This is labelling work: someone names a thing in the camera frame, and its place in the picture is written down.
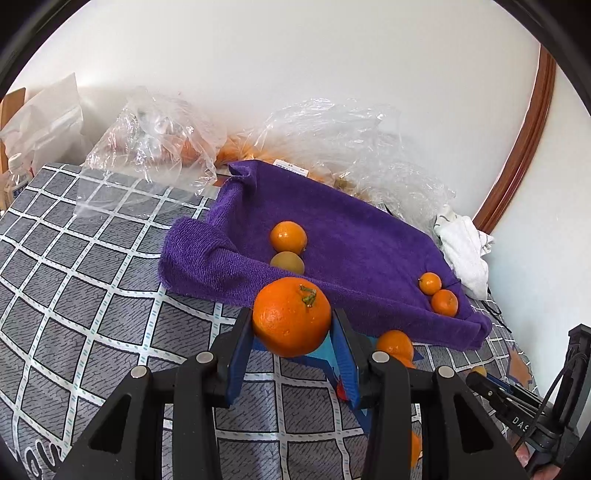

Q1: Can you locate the large clear plastic bag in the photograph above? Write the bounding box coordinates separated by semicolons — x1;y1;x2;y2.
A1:
256;97;455;232

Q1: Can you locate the grey checkered cloth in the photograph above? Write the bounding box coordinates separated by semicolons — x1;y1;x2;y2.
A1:
0;162;541;480

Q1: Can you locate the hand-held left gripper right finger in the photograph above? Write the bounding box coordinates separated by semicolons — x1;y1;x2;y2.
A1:
332;307;529;480

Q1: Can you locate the black cable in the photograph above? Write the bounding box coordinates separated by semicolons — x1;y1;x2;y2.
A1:
480;295;511;330

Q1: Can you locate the brown wooden door frame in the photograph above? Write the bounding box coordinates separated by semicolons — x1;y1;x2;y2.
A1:
473;44;557;234

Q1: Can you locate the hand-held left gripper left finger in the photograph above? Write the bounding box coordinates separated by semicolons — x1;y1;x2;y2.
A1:
53;307;254;480

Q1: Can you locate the orange net bag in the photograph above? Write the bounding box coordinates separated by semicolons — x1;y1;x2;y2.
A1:
216;134;324;182

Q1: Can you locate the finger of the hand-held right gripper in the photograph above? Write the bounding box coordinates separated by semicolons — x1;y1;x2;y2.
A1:
465;370;542;416
567;324;591;367

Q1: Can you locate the crumpled white cloth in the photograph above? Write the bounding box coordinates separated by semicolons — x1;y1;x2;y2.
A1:
434;205;495;301

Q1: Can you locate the white plastic bag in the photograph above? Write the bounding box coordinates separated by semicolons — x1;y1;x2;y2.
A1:
0;73;88;168

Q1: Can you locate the person's right hand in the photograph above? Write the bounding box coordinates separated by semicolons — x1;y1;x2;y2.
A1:
515;443;564;480

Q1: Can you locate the small clear plastic bag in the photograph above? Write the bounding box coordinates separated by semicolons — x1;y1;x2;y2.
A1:
76;85;228;217

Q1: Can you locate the clear plastic bottle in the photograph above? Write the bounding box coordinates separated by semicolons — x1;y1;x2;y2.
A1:
2;154;34;206

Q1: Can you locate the purple towel tray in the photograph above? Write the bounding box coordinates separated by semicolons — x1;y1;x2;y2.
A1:
159;159;492;352

